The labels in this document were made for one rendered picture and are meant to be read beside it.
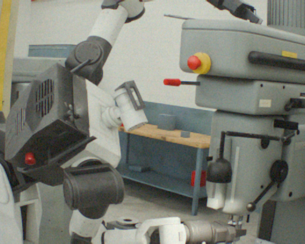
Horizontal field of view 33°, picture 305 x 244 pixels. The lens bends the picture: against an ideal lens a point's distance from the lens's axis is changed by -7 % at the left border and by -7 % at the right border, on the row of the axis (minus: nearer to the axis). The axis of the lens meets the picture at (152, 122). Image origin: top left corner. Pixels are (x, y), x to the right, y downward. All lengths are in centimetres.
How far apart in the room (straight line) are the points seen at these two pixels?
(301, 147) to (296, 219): 38
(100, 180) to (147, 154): 683
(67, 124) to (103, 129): 16
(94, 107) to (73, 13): 848
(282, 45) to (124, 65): 719
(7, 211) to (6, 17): 154
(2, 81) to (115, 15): 139
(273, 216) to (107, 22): 97
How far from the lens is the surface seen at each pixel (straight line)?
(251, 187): 162
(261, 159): 163
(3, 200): 176
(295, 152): 174
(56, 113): 143
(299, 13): 182
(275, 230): 212
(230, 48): 147
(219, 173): 146
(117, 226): 212
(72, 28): 1000
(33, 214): 185
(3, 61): 306
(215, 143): 161
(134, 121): 152
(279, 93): 162
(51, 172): 161
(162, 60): 806
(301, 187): 183
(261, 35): 152
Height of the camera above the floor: 175
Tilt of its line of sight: 6 degrees down
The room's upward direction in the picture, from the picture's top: 4 degrees clockwise
